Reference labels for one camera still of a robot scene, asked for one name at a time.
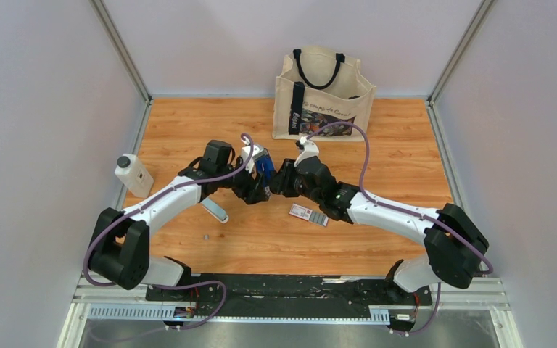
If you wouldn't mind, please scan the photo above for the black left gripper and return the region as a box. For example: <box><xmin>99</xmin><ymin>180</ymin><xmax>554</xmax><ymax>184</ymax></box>
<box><xmin>217</xmin><ymin>155</ymin><xmax>269</xmax><ymax>205</ymax></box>

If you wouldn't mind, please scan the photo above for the blue black stapler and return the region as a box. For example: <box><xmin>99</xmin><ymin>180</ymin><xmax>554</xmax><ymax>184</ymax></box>
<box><xmin>254</xmin><ymin>149</ymin><xmax>276</xmax><ymax>186</ymax></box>

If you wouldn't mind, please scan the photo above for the red white staple box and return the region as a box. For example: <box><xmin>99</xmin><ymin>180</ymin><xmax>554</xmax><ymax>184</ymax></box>
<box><xmin>289</xmin><ymin>204</ymin><xmax>313</xmax><ymax>221</ymax></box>

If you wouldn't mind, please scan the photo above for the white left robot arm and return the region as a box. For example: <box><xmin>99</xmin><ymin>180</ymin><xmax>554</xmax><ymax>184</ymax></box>
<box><xmin>83</xmin><ymin>134</ymin><xmax>273</xmax><ymax>301</ymax></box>

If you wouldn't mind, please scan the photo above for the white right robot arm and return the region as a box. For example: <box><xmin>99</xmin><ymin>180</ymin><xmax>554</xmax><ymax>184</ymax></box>
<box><xmin>270</xmin><ymin>157</ymin><xmax>489</xmax><ymax>304</ymax></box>

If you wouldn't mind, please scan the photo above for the light blue white tube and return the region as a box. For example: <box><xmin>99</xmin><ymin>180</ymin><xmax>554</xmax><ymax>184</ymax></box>
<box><xmin>200</xmin><ymin>197</ymin><xmax>229</xmax><ymax>223</ymax></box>

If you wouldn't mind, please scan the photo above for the beige canvas tote bag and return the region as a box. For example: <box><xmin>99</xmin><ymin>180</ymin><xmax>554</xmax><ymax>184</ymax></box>
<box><xmin>272</xmin><ymin>46</ymin><xmax>376</xmax><ymax>141</ymax></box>

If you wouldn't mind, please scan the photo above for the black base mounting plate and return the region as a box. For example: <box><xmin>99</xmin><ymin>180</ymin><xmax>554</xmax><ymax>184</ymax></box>
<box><xmin>145</xmin><ymin>273</ymin><xmax>433</xmax><ymax>319</ymax></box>

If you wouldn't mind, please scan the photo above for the white bottle black cap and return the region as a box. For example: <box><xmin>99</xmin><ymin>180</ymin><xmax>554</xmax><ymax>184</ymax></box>
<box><xmin>114</xmin><ymin>154</ymin><xmax>154</xmax><ymax>198</ymax></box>

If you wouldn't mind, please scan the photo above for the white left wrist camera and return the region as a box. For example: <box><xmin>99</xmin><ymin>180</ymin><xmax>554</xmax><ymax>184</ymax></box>
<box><xmin>239</xmin><ymin>143</ymin><xmax>265</xmax><ymax>174</ymax></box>

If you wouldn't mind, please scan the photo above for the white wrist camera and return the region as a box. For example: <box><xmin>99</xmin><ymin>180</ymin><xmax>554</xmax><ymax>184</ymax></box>
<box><xmin>294</xmin><ymin>136</ymin><xmax>320</xmax><ymax>167</ymax></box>
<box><xmin>239</xmin><ymin>143</ymin><xmax>265</xmax><ymax>174</ymax></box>

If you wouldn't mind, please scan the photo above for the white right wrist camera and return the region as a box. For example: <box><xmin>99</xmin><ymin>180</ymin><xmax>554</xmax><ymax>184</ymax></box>
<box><xmin>294</xmin><ymin>136</ymin><xmax>320</xmax><ymax>167</ymax></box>

